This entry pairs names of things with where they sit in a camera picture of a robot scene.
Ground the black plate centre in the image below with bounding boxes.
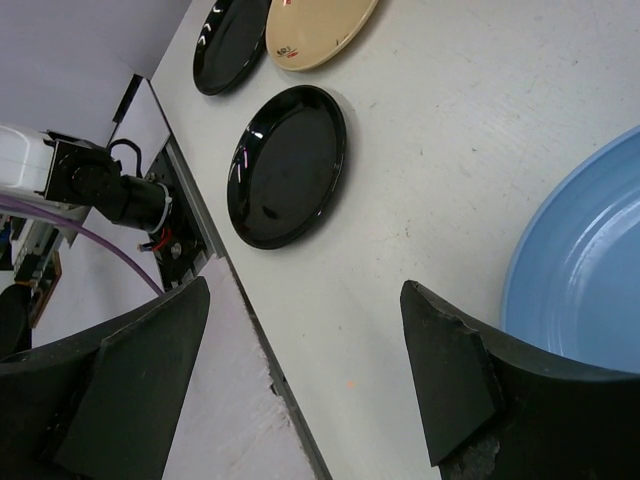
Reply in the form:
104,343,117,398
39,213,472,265
226,85,347,250

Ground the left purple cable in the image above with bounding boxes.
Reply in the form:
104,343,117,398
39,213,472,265
0,195,166,297

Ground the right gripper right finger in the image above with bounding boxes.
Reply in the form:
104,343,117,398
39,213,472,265
400,280,639,479

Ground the blue plastic plate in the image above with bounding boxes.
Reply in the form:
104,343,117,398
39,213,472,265
500,128,639,374

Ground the beige small plate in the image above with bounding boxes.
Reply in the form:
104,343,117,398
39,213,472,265
265,0,378,72

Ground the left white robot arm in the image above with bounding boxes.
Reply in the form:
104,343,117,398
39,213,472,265
1,124,173,234

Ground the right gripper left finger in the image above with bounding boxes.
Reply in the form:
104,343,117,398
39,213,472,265
1,277,210,479

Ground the black plate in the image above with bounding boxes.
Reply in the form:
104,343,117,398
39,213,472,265
192,0,271,96
226,85,347,250

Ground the black plate left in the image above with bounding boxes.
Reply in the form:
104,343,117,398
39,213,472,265
192,0,271,96

